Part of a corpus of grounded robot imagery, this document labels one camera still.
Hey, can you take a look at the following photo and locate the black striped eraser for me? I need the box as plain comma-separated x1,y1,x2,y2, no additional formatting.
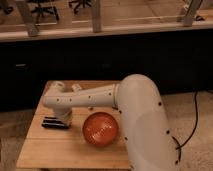
41,117,69,129

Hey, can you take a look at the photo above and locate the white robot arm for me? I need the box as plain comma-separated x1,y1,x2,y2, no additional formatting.
43,74,179,171

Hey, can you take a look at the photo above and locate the white tube with cap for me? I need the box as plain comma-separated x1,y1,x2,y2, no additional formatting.
71,83,94,111

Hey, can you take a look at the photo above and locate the orange red bowl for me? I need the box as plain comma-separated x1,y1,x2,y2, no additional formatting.
82,112,119,147

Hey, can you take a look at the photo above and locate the grey metal post middle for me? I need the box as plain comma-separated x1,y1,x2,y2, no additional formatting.
91,0,101,33

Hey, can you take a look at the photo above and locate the grey metal post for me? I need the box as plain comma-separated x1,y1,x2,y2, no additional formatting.
183,0,203,27
91,0,101,33
15,0,39,37

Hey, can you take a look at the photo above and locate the grey metal post left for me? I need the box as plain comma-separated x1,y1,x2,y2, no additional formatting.
15,0,39,37

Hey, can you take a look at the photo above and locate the black power cable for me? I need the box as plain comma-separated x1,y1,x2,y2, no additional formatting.
173,90,200,166

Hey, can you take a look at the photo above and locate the grey metal post right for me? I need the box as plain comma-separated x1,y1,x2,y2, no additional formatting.
183,0,203,27

